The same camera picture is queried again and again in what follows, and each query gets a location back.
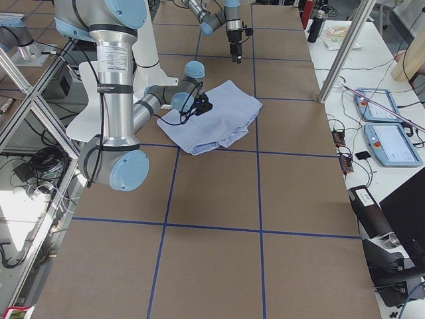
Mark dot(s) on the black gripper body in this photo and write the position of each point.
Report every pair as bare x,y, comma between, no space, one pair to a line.
233,36
194,110

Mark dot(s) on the blue striped button shirt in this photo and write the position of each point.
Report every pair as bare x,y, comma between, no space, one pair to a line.
232,112

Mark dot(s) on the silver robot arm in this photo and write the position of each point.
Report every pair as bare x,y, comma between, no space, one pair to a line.
113,156
229,16

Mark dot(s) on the black insulated bottle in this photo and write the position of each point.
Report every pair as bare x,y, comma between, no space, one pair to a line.
315,27

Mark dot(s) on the upper blue teach pendant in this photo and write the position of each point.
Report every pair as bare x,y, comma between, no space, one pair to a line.
370,111

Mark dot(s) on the blue teach pendant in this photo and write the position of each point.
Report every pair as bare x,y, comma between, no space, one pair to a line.
391,145
370,111

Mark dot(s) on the black USB hub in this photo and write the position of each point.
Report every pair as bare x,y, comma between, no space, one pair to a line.
345,157

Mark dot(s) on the small black adapter box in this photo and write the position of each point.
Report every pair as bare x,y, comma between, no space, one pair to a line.
364,155

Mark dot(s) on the lower blue teach pendant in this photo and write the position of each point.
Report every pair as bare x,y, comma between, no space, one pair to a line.
391,145

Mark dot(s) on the black monitor on stand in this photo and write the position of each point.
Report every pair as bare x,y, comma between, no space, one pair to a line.
393,276

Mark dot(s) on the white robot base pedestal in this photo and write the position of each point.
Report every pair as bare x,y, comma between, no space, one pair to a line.
148,73

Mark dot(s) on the aluminium frame post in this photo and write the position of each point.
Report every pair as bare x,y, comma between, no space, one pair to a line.
355,28

